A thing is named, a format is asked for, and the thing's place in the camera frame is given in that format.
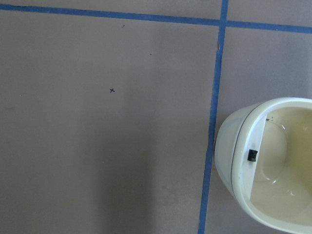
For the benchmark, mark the cream plastic bin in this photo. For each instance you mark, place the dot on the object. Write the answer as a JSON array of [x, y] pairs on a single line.
[[263, 155]]

